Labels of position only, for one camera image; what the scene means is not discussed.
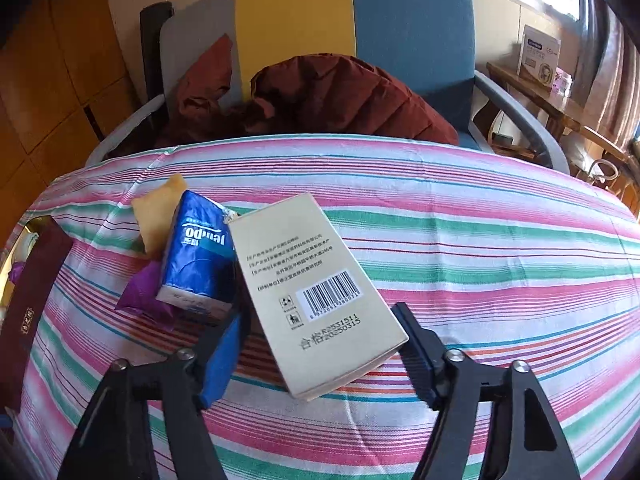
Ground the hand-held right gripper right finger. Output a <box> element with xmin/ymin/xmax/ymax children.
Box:
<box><xmin>392</xmin><ymin>302</ymin><xmax>583</xmax><ymax>480</ymax></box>

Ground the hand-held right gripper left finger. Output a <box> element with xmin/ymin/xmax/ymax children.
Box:
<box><xmin>57</xmin><ymin>305</ymin><xmax>253</xmax><ymax>480</ymax></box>

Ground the blue tissue pack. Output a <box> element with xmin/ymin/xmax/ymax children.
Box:
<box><xmin>156</xmin><ymin>190</ymin><xmax>246</xmax><ymax>323</ymax></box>

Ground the beige barcode box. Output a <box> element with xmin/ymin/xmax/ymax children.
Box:
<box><xmin>227</xmin><ymin>192</ymin><xmax>411</xmax><ymax>401</ymax></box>

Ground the yellow sponge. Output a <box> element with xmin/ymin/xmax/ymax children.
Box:
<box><xmin>131</xmin><ymin>174</ymin><xmax>188</xmax><ymax>261</ymax></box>

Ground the purple packet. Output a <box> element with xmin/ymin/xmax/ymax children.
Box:
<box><xmin>114</xmin><ymin>260</ymin><xmax>176</xmax><ymax>331</ymax></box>

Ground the striped bed sheet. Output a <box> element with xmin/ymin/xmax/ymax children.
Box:
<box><xmin>0</xmin><ymin>132</ymin><xmax>640</xmax><ymax>480</ymax></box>

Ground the dark red box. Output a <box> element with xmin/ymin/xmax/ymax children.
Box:
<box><xmin>0</xmin><ymin>216</ymin><xmax>76</xmax><ymax>411</ymax></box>

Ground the maroon jacket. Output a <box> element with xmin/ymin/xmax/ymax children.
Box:
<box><xmin>155</xmin><ymin>35</ymin><xmax>461</xmax><ymax>148</ymax></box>

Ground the wooden table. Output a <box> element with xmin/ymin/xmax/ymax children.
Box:
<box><xmin>487</xmin><ymin>60</ymin><xmax>640</xmax><ymax>171</ymax></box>

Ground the small pink box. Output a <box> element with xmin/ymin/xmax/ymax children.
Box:
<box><xmin>550</xmin><ymin>69</ymin><xmax>573</xmax><ymax>97</ymax></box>

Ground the white printed box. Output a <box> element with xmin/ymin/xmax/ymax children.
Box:
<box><xmin>517</xmin><ymin>25</ymin><xmax>562</xmax><ymax>90</ymax></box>

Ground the grey yellow blue armchair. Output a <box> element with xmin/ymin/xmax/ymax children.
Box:
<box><xmin>85</xmin><ymin>0</ymin><xmax>571</xmax><ymax>176</ymax></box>

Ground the striped curtain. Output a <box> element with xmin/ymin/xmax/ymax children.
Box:
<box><xmin>575</xmin><ymin>0</ymin><xmax>640</xmax><ymax>146</ymax></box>

